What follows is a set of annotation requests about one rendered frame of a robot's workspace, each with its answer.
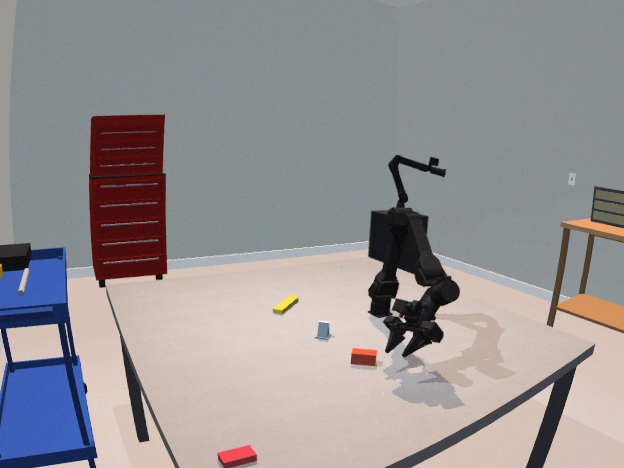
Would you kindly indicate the yellow bar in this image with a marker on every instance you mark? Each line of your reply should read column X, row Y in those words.
column 285, row 304

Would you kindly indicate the orange flat bar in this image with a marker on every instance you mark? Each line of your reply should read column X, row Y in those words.
column 363, row 357

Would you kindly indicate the red rectangular block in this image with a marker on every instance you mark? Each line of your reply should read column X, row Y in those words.
column 237, row 456

